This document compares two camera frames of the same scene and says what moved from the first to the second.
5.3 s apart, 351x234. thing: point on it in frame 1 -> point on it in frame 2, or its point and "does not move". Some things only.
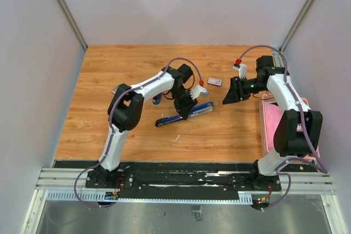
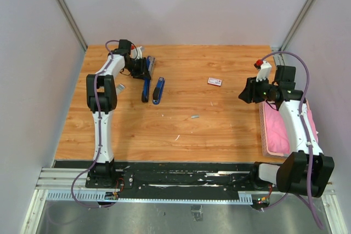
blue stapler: (206, 107) -> (146, 87)
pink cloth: (273, 114) does not move
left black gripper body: (184, 101) -> (137, 68)
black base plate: (183, 176) does not move
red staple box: (214, 81) does not move
